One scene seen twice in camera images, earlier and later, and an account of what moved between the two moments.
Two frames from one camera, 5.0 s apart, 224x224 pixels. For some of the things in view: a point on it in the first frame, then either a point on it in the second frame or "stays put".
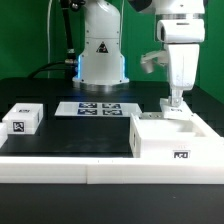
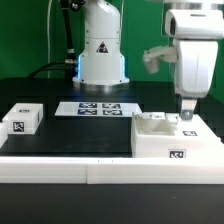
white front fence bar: x=112 y=170 stays put
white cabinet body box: x=167 y=138 stays put
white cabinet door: x=181 y=112 to x=195 y=132
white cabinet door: x=152 y=115 stays put
